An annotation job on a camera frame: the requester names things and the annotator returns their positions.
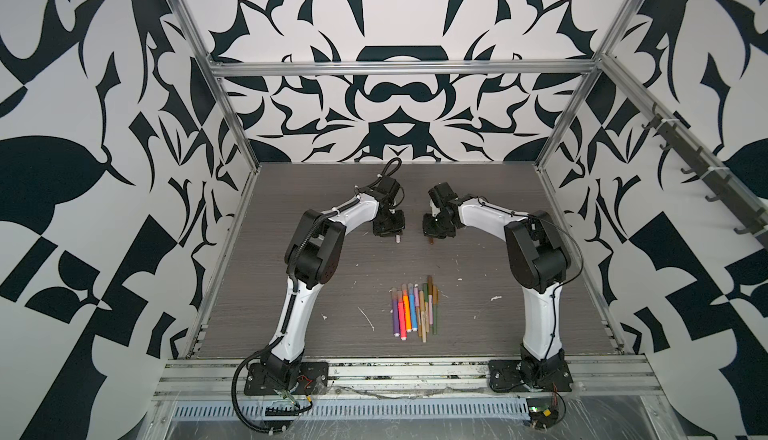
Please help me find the green marker pen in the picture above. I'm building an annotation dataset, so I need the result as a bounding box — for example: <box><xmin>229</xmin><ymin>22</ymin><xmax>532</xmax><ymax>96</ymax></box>
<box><xmin>431</xmin><ymin>285</ymin><xmax>439</xmax><ymax>335</ymax></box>

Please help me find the blue marker pen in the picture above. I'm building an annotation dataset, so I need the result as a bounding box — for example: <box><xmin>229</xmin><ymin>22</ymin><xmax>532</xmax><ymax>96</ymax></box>
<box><xmin>407</xmin><ymin>283</ymin><xmax>418</xmax><ymax>332</ymax></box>

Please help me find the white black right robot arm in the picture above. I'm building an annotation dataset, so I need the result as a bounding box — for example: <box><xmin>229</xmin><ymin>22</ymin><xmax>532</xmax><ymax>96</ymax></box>
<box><xmin>422</xmin><ymin>182</ymin><xmax>572</xmax><ymax>393</ymax></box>

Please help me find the brown capped pink marker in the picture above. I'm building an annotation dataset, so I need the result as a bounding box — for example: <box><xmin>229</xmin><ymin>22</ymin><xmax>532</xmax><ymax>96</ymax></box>
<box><xmin>427</xmin><ymin>275</ymin><xmax>434</xmax><ymax>328</ymax></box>

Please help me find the orange marker pen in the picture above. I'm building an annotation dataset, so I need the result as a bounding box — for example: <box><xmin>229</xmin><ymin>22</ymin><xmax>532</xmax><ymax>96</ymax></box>
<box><xmin>401</xmin><ymin>284</ymin><xmax>412</xmax><ymax>333</ymax></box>

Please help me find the small circuit board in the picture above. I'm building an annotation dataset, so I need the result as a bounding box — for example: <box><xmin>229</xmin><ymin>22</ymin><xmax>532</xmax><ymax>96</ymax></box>
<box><xmin>526</xmin><ymin>404</ymin><xmax>565</xmax><ymax>431</ymax></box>

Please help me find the pink red marker pen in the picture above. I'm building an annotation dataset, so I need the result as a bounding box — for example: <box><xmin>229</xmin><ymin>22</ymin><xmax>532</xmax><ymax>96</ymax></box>
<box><xmin>396</xmin><ymin>290</ymin><xmax>407</xmax><ymax>341</ymax></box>

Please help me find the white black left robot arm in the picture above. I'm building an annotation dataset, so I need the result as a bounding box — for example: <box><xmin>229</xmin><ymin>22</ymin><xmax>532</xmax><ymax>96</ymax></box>
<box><xmin>230</xmin><ymin>158</ymin><xmax>405</xmax><ymax>435</ymax></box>

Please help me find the black wall hook rack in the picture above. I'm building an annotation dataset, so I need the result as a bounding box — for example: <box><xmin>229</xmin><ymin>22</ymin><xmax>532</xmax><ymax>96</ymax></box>
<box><xmin>643</xmin><ymin>102</ymin><xmax>767</xmax><ymax>249</ymax></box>

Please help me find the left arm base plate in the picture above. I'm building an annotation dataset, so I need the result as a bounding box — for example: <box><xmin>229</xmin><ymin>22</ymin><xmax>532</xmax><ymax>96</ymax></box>
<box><xmin>243</xmin><ymin>362</ymin><xmax>329</xmax><ymax>396</ymax></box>

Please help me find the purple marker pen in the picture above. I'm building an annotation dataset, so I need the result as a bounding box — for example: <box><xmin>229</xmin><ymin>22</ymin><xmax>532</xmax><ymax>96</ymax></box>
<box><xmin>390</xmin><ymin>289</ymin><xmax>400</xmax><ymax>338</ymax></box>

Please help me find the tan marker pen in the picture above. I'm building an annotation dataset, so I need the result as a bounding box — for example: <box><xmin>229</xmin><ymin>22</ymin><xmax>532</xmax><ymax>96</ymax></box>
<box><xmin>419</xmin><ymin>289</ymin><xmax>429</xmax><ymax>343</ymax></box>

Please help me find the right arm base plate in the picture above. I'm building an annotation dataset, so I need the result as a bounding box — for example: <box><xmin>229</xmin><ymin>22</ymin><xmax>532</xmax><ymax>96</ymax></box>
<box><xmin>488</xmin><ymin>356</ymin><xmax>573</xmax><ymax>393</ymax></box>

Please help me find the white slotted cable duct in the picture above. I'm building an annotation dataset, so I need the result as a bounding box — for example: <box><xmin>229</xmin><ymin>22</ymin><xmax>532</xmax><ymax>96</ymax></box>
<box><xmin>174</xmin><ymin>397</ymin><xmax>530</xmax><ymax>422</ymax></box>

